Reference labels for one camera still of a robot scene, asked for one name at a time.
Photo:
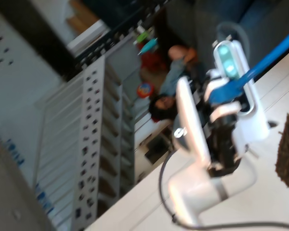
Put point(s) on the green toy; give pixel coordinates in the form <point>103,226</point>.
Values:
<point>142,36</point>

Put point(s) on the teal toy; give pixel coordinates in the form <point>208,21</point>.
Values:
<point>148,45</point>

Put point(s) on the black perforated rail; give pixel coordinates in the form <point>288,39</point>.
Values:
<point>110,41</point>

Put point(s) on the colourful ball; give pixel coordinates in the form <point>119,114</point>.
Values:
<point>145,90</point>

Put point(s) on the grey couch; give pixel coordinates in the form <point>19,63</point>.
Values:
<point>207,19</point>

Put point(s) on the person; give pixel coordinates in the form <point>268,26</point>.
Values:
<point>175,74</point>

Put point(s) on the white perforated metal rack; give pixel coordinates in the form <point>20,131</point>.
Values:
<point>91,120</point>

